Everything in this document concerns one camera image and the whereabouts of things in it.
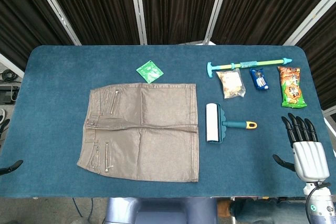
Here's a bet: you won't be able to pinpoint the green orange snack bag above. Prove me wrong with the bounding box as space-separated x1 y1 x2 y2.
277 66 308 108

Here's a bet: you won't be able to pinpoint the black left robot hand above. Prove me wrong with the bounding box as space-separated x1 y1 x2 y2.
0 118 24 176

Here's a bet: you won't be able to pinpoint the black box on floor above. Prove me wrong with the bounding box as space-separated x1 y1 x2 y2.
0 86 19 104

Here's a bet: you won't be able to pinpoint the dark folding screen white frames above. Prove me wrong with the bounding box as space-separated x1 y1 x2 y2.
0 0 336 111

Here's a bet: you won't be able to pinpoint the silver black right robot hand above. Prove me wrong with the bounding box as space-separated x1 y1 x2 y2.
272 113 330 182

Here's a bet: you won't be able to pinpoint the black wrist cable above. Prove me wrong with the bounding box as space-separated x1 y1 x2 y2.
305 181 332 224

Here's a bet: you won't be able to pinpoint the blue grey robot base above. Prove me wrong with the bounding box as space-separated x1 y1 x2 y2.
104 197 218 224

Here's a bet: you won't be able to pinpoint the teal long-handled stick tool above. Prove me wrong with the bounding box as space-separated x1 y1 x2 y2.
206 57 293 79

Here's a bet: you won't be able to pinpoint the teal lint roller yellow handle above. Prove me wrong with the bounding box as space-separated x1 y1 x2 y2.
205 102 258 145

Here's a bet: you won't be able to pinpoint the blue cookie pack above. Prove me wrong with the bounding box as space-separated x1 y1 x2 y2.
248 67 270 91

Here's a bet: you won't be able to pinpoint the blue velvet tablecloth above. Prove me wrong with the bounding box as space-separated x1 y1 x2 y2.
0 44 336 198

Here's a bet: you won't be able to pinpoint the clear bag of snacks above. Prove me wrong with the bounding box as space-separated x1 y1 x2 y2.
215 68 247 100

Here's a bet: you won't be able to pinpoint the green foil sachet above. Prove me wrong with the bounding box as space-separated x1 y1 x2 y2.
135 60 164 84

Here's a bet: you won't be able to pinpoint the brown skirt with zippers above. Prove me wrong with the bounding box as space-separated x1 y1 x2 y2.
76 82 200 183

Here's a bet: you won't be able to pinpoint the black cables on floor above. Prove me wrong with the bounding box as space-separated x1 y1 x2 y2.
0 68 22 84

